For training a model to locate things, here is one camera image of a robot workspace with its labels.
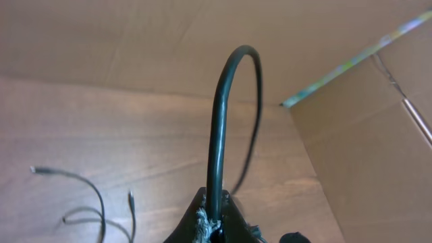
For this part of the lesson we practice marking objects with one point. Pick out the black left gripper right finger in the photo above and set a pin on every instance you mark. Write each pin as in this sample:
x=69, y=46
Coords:
x=234, y=229

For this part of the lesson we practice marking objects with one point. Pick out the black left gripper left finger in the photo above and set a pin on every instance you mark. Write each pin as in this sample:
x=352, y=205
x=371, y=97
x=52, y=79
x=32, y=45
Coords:
x=194, y=226

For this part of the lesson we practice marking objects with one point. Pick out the cardboard box wall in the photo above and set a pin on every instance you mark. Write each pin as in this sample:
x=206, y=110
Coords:
x=366, y=127

